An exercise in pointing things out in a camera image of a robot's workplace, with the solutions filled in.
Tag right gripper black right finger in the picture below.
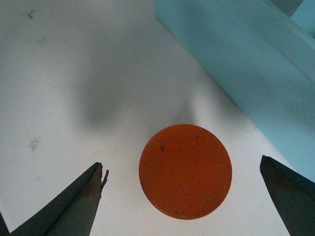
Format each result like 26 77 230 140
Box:
260 155 315 236

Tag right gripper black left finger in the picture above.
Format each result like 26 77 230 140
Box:
0 162 109 236

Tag orange cylinder with white digits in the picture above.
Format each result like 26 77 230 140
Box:
139 124 232 220

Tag gray cube with round hole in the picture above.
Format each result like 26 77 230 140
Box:
271 0 303 17

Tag light blue plastic box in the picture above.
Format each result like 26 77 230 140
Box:
154 0 315 179

